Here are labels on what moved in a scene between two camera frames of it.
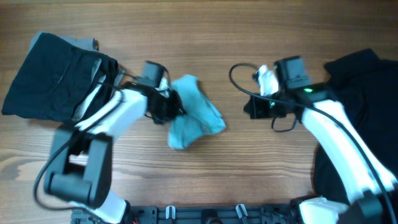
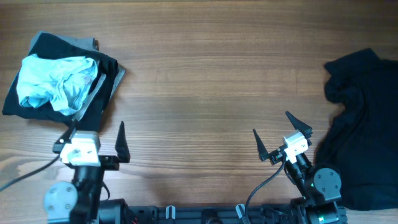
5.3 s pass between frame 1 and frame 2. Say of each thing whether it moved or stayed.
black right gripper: moved
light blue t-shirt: moved
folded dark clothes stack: stayed
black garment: stayed
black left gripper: moved
